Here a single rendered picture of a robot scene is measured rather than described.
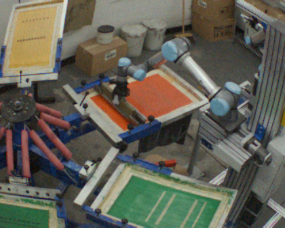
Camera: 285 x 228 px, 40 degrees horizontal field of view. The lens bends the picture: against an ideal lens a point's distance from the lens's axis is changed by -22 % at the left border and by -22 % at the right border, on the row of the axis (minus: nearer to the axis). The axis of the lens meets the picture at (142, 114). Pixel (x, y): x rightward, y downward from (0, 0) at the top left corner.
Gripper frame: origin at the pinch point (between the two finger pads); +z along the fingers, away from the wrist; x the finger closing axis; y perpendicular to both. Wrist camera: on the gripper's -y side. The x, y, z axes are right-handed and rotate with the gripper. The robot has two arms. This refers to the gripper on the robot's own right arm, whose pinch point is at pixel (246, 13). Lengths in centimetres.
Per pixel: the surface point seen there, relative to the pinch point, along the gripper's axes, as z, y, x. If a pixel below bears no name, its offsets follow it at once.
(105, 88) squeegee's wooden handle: -12, 46, -124
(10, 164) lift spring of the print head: -88, 25, -207
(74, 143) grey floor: 52, 149, -148
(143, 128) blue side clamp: -51, 53, -110
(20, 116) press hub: -63, 11, -192
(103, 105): -18, 55, -128
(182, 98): -19, 63, -72
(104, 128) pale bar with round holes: -51, 46, -134
